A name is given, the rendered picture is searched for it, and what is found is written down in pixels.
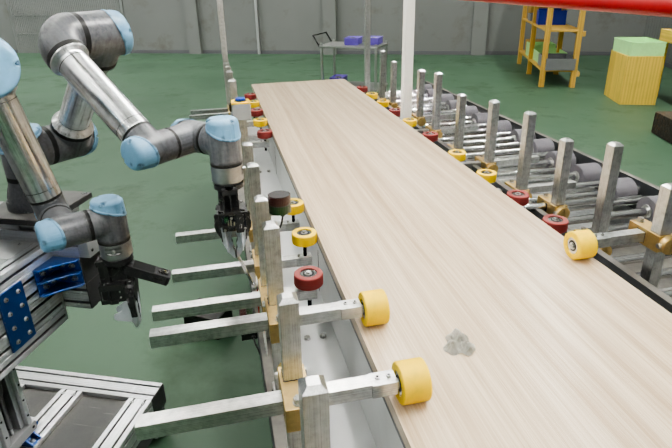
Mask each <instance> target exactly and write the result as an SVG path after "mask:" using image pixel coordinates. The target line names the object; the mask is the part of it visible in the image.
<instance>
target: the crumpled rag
mask: <svg viewBox="0 0 672 448"><path fill-rule="evenodd" d="M445 339H446V341H447V344H445V346H444V347H443V351H445V352H447V353H450V355H454V356H456V355H458V354H459V353H463V354H465V355H467V356H471V355H472V353H473V351H475V350H476V348H475V345H474V344H473V343H471V342H469V338H468V336H467V335H466V334H464V333H461V331H460V330H459V329H457V328H455V329H454V330H453V331H452V332H451V333H450V334H448V335H447V336H446V337H445Z"/></svg>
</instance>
